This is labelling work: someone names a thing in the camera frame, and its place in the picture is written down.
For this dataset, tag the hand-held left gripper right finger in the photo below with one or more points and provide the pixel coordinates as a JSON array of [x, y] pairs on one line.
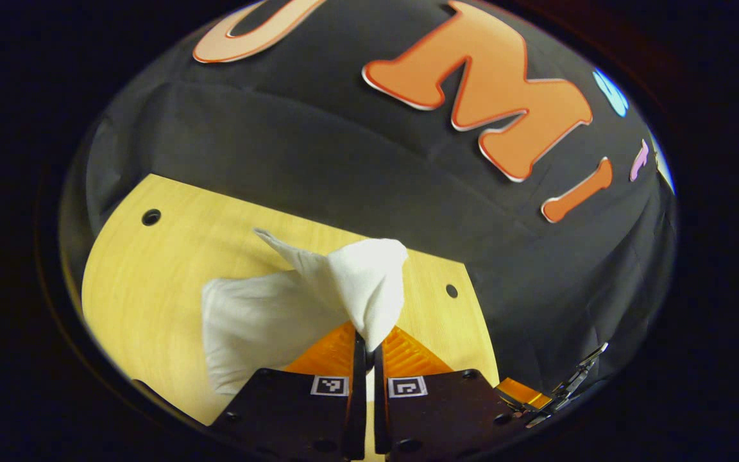
[[380, 410]]

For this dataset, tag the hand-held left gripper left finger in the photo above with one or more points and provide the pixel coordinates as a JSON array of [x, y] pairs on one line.
[[358, 410]]

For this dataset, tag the white jeans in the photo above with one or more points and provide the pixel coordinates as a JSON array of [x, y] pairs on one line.
[[260, 321]]

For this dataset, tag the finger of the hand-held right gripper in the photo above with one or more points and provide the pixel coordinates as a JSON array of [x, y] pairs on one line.
[[523, 393]]

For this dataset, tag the black backdrop cloth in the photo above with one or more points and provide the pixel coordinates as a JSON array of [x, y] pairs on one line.
[[344, 160]]

